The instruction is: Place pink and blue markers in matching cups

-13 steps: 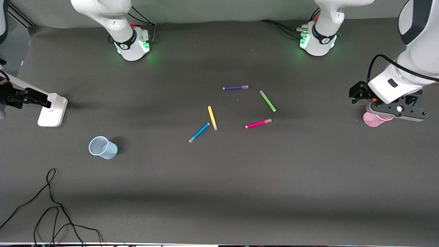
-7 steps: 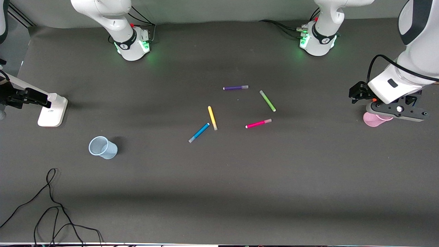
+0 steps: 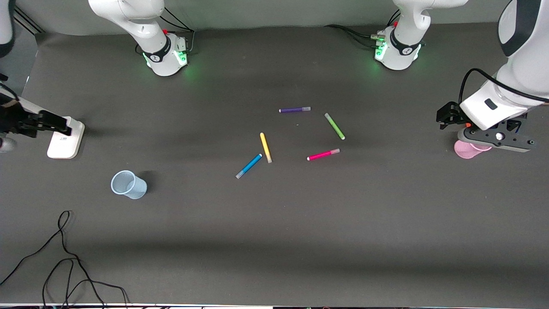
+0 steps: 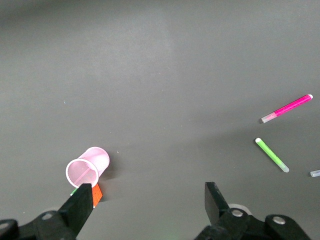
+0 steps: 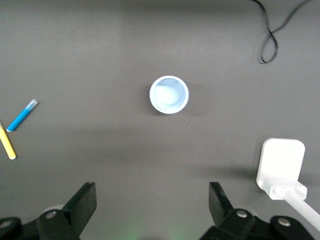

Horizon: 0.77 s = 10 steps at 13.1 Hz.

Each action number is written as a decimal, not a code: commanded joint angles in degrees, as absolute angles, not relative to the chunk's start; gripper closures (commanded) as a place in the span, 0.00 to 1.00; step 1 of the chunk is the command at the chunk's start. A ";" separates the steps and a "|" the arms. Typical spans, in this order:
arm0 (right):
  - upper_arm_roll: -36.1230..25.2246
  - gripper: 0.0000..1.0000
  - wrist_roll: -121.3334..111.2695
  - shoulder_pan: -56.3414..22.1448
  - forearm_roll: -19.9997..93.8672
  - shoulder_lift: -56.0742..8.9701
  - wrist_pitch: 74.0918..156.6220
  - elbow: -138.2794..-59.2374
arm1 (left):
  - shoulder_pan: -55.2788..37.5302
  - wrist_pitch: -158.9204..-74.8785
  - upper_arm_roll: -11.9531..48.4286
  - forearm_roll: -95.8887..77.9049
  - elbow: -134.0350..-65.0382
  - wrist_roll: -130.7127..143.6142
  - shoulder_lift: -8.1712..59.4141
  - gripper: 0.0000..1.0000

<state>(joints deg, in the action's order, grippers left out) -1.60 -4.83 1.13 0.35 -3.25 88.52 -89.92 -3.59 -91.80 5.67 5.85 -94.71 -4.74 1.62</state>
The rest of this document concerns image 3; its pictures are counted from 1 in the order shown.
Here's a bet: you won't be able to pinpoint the black diagonal background cables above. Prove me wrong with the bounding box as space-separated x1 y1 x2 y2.
13 6 45 35

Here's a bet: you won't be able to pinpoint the yellow marker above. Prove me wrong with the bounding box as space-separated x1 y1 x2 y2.
259 132 273 164

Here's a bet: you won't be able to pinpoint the white flat device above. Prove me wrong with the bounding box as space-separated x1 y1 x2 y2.
47 116 85 159

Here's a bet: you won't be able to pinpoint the pink marker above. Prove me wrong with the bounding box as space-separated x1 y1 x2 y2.
307 148 341 161

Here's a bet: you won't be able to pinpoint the blue marker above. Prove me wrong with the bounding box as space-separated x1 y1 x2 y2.
235 154 262 179

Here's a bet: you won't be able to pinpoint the translucent blue cup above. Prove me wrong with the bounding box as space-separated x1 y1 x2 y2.
111 170 148 200

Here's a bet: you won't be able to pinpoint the thin black table cable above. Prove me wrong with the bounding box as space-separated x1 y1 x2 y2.
42 257 129 307
0 210 106 307

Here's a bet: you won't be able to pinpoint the green marker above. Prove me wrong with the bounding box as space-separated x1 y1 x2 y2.
324 112 346 140

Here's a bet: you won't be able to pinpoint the black right arm base cables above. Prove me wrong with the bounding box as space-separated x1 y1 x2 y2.
154 6 196 54

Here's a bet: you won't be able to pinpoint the translucent pink cup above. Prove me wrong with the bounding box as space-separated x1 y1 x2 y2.
454 139 493 160

